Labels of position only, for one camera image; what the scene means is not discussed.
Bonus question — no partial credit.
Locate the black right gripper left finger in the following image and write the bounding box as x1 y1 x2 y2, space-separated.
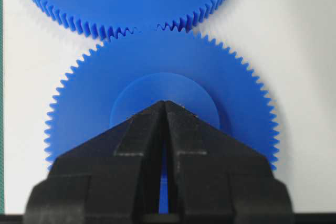
23 101 165 223

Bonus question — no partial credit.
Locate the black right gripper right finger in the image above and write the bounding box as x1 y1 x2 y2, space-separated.
165 101 295 223

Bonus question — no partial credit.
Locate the small blue gear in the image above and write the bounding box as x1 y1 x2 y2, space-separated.
47 30 277 218

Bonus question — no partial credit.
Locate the white rectangular board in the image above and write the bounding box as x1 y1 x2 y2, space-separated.
3 0 335 214

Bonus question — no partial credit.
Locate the green table cloth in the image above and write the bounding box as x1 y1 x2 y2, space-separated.
0 0 5 215

